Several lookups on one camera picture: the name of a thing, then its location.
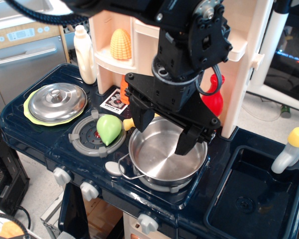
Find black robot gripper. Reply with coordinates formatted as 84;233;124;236
125;73;220;155

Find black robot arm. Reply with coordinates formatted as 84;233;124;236
66;0;232;155

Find stainless steel pot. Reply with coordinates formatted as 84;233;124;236
118;117;207;187

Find steel pot lid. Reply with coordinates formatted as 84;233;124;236
28;83;88;124

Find orange toy carrot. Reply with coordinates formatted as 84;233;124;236
120;75;130;105

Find red toy bottle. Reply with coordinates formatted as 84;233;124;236
201;74;224;117

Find black white sticker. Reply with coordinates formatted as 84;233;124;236
100;89;128;115

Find green toy pear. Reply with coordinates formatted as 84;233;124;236
96;114;122;146

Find grey oval button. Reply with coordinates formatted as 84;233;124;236
105;161;125;177

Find grey left stove burner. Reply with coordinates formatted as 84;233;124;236
68;110;127;158

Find yellow toy corn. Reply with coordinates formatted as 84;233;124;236
110;28;132;60

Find grey right stove knob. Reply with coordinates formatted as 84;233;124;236
138;214;158;235

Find grey stove knob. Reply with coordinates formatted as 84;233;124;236
53;167;72;186
138;214;158;235
80;182;100;201

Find grey middle stove knob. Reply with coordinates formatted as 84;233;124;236
80;182;100;201

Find dark blue toy kitchen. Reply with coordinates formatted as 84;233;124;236
0;64;299;239

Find white toy bottle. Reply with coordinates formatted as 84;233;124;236
74;25;97;85

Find grey left stove knob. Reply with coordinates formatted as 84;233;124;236
53;167;72;186

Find green can on floor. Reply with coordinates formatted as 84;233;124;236
280;105;291;119

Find green yellow plate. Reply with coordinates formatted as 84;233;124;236
23;86;87;127

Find silver toy dishwasher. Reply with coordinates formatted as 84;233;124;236
0;0;69;110

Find black computer case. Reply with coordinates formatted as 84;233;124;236
0;129;29;216

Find black braided cable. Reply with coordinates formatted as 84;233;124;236
5;0;90;25

